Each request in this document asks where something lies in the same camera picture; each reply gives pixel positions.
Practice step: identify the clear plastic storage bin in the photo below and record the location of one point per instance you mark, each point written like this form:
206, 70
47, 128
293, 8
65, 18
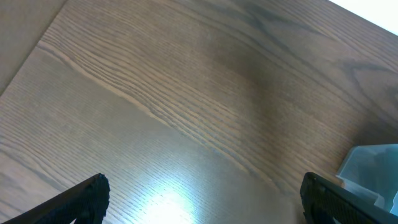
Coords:
370, 172

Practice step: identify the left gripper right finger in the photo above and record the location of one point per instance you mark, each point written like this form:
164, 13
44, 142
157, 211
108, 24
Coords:
325, 202

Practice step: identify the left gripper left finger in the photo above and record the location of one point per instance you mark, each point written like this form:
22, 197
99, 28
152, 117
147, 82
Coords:
85, 203

